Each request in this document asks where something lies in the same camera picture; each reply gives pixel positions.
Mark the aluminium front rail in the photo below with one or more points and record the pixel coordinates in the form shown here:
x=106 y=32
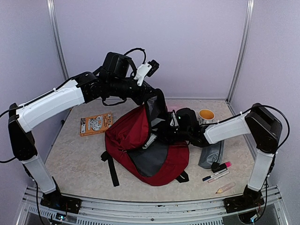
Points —
x=95 y=211

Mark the patterned mug orange inside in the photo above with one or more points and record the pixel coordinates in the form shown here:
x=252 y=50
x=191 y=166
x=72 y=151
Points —
x=205 y=116

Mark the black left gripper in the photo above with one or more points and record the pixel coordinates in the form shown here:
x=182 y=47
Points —
x=144 y=94

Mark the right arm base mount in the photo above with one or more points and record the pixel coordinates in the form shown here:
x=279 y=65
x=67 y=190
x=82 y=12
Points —
x=240 y=203

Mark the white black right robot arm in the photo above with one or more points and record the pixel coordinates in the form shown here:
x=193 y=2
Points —
x=258 y=121

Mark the grey pencil case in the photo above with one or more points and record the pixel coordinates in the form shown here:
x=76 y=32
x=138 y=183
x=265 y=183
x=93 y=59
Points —
x=211 y=156

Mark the orange treehouse book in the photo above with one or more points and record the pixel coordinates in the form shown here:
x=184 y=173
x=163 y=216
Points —
x=95 y=124

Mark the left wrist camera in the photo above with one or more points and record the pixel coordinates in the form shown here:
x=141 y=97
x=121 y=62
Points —
x=154 y=65

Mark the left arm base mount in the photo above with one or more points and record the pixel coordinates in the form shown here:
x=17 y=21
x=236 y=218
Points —
x=62 y=203

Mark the left aluminium corner post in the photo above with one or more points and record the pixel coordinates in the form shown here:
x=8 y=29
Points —
x=56 y=36

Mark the aluminium corner post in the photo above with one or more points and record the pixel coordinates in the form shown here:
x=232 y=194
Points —
x=56 y=36
x=242 y=50

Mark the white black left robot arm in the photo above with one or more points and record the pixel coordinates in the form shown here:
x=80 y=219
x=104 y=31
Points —
x=117 y=77

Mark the right aluminium corner post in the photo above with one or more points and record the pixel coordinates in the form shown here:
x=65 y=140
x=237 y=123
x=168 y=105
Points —
x=242 y=50

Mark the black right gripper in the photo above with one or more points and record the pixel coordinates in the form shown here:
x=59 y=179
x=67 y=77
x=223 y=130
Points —
x=164 y=133

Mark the pink highlighter black cap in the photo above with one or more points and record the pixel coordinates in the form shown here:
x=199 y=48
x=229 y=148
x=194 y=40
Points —
x=221 y=166

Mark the white paper notebook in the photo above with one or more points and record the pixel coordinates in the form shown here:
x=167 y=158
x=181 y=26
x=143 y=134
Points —
x=151 y=139

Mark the blue capped marker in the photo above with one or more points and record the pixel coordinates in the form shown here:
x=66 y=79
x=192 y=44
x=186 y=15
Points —
x=213 y=176

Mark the red student backpack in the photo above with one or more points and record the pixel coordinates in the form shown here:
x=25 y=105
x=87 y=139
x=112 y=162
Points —
x=157 y=165

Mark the white pen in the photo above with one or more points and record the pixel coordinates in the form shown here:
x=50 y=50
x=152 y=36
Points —
x=218 y=177

